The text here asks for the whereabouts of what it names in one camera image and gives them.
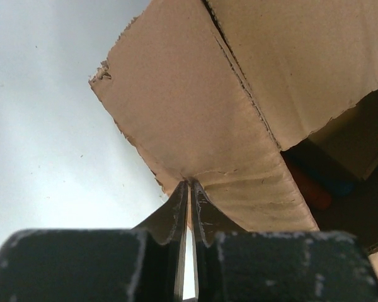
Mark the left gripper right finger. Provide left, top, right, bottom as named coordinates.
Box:
left=190, top=180, right=378, bottom=301

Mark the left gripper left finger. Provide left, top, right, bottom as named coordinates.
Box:
left=0, top=181, right=188, bottom=301

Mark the red object inside box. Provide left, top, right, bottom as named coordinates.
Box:
left=282, top=154, right=332, bottom=210

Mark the blue object inside box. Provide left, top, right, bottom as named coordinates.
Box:
left=312, top=172, right=355, bottom=197

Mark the brown cardboard express box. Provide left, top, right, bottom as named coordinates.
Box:
left=88, top=0, right=378, bottom=302

